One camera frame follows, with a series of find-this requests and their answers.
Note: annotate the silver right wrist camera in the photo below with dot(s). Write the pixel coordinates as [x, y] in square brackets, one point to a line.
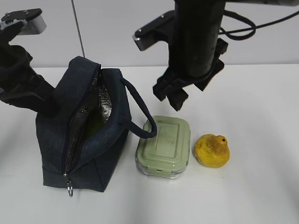
[159, 29]

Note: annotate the dark blue lunch bag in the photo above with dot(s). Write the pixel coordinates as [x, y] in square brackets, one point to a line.
[81, 145]

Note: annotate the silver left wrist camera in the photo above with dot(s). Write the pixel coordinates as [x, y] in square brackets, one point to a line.
[31, 20]

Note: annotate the yellow pear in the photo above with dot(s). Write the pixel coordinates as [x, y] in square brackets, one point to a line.
[212, 150]

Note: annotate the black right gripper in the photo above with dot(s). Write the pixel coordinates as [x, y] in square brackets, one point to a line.
[193, 66]

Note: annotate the green lid glass container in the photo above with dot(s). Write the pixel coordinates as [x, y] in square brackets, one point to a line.
[167, 154]

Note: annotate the green cucumber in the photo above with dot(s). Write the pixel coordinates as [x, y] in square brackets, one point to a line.
[95, 122]

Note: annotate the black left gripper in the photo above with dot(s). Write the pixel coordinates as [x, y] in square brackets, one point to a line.
[20, 85]

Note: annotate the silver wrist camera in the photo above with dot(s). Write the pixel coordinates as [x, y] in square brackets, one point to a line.
[159, 29]
[31, 20]

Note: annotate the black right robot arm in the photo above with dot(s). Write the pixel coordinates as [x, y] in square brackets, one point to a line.
[192, 33]

